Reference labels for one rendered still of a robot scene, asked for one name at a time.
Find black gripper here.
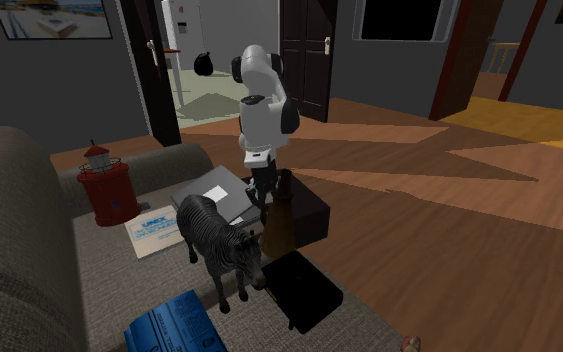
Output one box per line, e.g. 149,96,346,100
245,163,280,208

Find brown bottle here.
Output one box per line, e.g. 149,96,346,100
259,168,298,261

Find zebra figure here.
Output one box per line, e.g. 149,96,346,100
175,193,268,315

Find dark robot stand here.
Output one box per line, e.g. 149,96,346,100
242,170,332,250

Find white booklet with blue print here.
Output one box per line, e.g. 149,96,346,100
123,204,188,261

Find black box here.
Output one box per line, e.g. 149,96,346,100
260,250,345,336

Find dark open door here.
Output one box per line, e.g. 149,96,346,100
119,0,183,148

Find red lighthouse figure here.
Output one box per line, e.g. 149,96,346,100
76,139,143,228

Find dark panelled door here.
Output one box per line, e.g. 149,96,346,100
278,0,339,124

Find blue book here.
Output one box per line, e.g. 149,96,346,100
123,289,229,352

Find grey fabric sofa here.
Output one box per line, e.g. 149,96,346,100
0,126,405,352

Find brown wooden door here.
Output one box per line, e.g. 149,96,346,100
428,0,506,122

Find black window with white frame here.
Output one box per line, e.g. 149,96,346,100
351,0,459,44

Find framed beach wall picture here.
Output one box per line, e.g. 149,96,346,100
0,0,114,41

